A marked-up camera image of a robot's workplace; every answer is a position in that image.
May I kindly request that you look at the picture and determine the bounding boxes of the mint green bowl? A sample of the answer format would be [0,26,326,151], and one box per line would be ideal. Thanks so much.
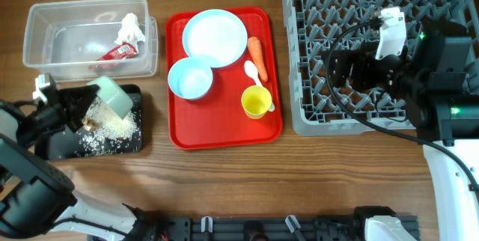
[88,76,133,119]

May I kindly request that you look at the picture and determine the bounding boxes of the red snack wrapper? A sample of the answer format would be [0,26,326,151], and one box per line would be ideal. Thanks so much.
[88,43,138,70]

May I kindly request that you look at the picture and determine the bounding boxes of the white tissue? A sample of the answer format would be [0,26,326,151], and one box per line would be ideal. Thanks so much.
[115,13,146,52]

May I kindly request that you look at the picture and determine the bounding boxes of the yellow plastic cup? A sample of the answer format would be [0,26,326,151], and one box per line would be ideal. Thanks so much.
[241,85,272,120]

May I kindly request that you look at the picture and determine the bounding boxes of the light blue bowl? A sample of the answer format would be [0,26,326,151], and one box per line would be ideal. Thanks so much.
[168,55,213,100]

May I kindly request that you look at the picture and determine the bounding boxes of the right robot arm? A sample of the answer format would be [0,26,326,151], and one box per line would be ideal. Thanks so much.
[323,19,478,240]

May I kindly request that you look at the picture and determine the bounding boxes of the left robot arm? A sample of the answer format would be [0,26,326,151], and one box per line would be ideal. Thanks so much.
[1,83,164,240]

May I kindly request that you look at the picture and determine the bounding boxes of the grey dishwasher rack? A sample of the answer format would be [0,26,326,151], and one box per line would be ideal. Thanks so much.
[282,0,478,136]

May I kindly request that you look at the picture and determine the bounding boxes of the brown food chunk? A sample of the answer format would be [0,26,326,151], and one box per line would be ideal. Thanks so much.
[83,118,99,132]

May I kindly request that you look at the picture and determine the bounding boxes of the black tray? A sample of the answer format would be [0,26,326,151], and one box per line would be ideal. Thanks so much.
[34,85,143,161]

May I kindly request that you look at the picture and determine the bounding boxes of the spilled white rice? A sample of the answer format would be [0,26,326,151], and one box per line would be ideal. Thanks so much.
[74,98,143,157]

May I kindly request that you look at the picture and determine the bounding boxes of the clear plastic bin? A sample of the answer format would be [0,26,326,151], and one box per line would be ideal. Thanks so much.
[22,0,159,82]

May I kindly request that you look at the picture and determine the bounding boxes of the white plastic spoon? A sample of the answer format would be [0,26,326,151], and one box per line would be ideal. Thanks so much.
[244,61,275,112]

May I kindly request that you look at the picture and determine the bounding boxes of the orange carrot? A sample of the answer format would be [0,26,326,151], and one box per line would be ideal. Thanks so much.
[247,37,269,82]

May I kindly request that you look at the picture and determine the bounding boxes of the red plastic tray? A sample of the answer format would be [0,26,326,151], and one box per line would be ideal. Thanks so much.
[168,7,283,150]

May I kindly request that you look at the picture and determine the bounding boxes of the light blue plate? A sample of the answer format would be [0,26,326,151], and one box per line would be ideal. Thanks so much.
[182,9,248,68]

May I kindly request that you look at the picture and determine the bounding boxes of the right black cable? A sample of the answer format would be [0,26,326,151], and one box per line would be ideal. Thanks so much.
[323,17,479,193]

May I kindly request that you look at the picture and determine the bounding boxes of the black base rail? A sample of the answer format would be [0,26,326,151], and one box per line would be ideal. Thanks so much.
[88,214,421,241]

